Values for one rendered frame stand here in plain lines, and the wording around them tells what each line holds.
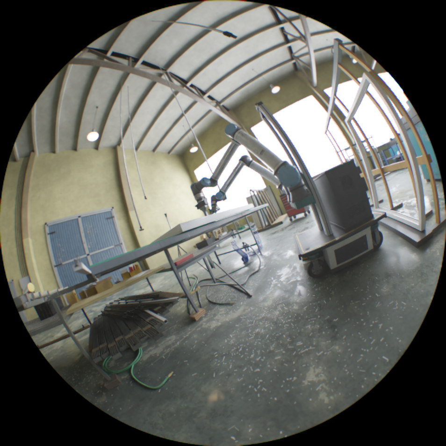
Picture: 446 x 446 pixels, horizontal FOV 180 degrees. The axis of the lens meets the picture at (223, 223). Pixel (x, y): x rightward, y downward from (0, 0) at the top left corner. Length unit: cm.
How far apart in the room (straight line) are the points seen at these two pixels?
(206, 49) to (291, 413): 913
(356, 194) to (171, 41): 788
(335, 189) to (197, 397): 165
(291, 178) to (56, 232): 815
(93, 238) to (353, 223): 809
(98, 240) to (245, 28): 1215
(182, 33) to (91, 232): 967
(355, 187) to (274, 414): 150
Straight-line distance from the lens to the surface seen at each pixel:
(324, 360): 86
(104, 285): 181
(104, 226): 782
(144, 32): 767
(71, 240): 772
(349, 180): 134
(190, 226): 120
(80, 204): 835
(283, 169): 97
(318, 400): 78
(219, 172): 142
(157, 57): 797
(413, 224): 172
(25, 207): 877
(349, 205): 132
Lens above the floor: 77
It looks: 2 degrees up
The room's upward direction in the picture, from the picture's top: 24 degrees counter-clockwise
